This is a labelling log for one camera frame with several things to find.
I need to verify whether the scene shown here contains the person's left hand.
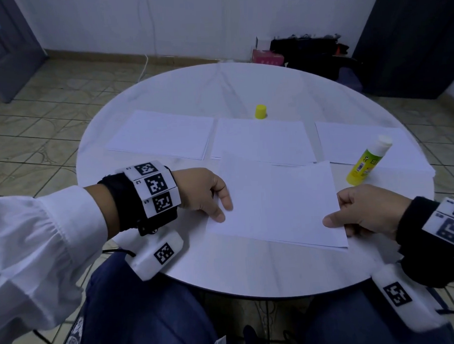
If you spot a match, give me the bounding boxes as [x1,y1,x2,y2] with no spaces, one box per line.
[172,165,235,225]

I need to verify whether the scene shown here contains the person's right hand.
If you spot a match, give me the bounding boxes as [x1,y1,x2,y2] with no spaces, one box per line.
[321,180,415,241]

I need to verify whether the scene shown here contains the yellow glue stick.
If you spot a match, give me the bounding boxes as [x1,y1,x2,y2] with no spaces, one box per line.
[343,134,397,187]

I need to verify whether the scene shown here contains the white paper stack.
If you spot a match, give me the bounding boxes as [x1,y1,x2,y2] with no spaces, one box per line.
[314,115,432,178]
[103,106,218,165]

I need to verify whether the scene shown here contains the single white paper sheet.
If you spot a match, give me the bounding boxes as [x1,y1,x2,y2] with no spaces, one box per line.
[209,113,318,171]
[201,153,350,255]

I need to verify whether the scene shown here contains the person's left forearm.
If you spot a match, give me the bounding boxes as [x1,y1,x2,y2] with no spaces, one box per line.
[0,183,128,344]

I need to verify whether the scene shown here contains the person's legs in blue jeans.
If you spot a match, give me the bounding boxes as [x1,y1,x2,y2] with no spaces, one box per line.
[71,237,454,344]

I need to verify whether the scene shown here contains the black left wristband with markers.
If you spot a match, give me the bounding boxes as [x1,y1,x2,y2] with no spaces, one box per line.
[96,159,185,239]

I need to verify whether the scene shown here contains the black wristband with markers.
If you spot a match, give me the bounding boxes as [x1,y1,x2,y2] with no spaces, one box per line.
[394,194,454,292]
[96,159,185,239]

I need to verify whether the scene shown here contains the black right wristband with markers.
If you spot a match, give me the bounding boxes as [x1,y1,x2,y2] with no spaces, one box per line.
[394,194,454,292]

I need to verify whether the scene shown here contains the blue suitcase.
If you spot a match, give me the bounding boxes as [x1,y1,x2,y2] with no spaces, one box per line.
[336,64,364,92]

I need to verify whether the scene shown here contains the pink box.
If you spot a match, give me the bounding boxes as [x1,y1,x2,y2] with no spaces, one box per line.
[251,46,286,68]

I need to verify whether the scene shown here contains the black bag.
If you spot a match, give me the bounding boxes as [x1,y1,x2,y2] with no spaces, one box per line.
[269,32,361,84]

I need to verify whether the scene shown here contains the black wardrobe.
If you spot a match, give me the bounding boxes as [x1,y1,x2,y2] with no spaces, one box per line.
[350,0,454,104]

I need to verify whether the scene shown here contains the black phone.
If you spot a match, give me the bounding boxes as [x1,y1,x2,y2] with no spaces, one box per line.
[56,315,86,344]

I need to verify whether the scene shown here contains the grey door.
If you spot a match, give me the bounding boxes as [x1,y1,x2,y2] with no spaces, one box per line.
[0,0,51,105]

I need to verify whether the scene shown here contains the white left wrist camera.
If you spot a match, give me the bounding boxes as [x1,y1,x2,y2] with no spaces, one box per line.
[126,227,187,282]

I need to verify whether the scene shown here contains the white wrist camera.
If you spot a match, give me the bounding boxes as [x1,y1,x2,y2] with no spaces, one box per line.
[126,227,187,282]
[369,258,450,336]

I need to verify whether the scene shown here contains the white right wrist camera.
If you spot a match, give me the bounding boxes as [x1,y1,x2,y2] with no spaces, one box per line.
[369,258,450,336]

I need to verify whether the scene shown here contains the black left camera cable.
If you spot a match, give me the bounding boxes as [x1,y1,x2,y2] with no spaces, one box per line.
[102,244,136,260]

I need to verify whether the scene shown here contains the white wall cable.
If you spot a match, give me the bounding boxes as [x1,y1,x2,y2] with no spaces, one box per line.
[131,0,154,82]

